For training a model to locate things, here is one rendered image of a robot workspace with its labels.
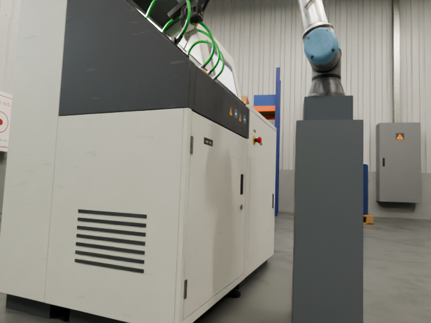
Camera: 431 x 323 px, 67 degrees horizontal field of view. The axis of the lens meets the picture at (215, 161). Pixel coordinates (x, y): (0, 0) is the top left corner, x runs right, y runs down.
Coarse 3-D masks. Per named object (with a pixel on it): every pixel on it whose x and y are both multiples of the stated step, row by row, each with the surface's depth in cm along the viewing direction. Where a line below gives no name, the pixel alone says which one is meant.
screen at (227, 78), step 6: (210, 48) 203; (216, 54) 212; (216, 60) 209; (228, 66) 234; (216, 72) 202; (222, 72) 214; (228, 72) 230; (222, 78) 211; (228, 78) 226; (228, 84) 222; (234, 84) 237; (234, 90) 233
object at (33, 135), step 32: (32, 0) 140; (64, 0) 132; (32, 32) 138; (64, 32) 131; (32, 64) 136; (32, 96) 134; (32, 128) 133; (32, 160) 131; (32, 192) 130; (32, 224) 128; (0, 256) 134; (32, 256) 127; (0, 288) 132; (32, 288) 125
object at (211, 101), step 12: (204, 72) 117; (204, 84) 117; (216, 84) 128; (204, 96) 117; (216, 96) 128; (228, 96) 141; (204, 108) 117; (216, 108) 128; (228, 108) 141; (240, 108) 156; (216, 120) 128; (228, 120) 141; (240, 132) 156
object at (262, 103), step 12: (276, 72) 656; (276, 84) 654; (264, 96) 676; (276, 96) 652; (264, 108) 656; (276, 108) 650; (276, 120) 647; (276, 132) 646; (276, 144) 644; (276, 156) 642; (276, 168) 640; (276, 180) 638; (276, 192) 636; (276, 204) 634
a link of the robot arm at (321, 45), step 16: (304, 0) 123; (320, 0) 122; (304, 16) 123; (320, 16) 120; (304, 32) 122; (320, 32) 116; (304, 48) 119; (320, 48) 116; (336, 48) 116; (320, 64) 120
